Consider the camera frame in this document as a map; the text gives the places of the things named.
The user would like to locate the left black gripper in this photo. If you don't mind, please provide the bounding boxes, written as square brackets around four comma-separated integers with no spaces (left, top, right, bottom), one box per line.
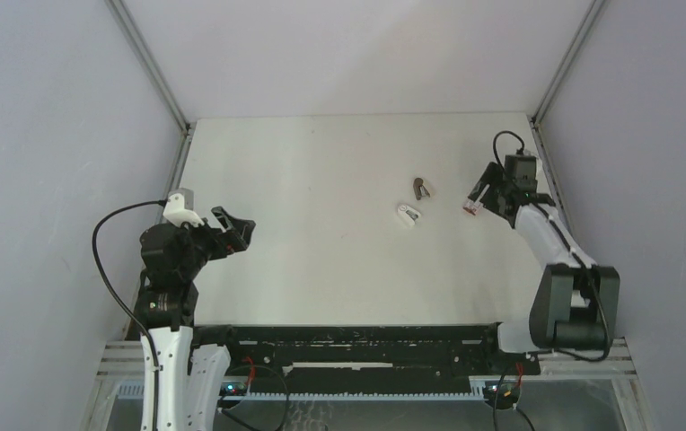
[173,206,254,277]

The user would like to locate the red white staple box sleeve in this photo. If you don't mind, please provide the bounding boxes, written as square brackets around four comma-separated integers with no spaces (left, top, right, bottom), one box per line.
[462,199,484,216]

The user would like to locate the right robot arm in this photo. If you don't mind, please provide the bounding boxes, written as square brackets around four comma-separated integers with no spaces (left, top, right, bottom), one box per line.
[464,154,620,374]

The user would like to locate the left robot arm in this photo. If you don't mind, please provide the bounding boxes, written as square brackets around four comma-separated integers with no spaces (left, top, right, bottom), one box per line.
[134,207,256,430]

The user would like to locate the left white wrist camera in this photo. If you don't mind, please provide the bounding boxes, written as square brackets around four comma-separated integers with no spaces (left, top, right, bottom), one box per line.
[163,188,206,227]

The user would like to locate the right black camera cable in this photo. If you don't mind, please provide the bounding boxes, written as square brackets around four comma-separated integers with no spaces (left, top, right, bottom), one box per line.
[491,130,613,363]

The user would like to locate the black camera cable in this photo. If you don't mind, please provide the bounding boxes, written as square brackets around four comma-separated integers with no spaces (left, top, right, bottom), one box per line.
[491,130,613,363]
[92,200,169,431]

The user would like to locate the left black camera cable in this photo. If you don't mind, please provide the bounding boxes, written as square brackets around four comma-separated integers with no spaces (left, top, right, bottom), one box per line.
[92,200,169,431]

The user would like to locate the left circuit board with wires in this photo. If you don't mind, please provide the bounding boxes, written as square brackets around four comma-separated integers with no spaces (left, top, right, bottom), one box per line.
[208,356,289,431]

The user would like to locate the circuit board with wires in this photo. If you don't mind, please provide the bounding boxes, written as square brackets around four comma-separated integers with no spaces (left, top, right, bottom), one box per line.
[483,362,536,431]
[208,356,289,431]

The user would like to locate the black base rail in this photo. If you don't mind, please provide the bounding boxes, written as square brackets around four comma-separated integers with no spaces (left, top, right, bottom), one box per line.
[192,324,541,396]

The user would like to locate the right circuit board with wires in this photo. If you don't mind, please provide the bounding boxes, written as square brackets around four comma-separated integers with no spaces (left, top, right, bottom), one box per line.
[483,362,536,431]

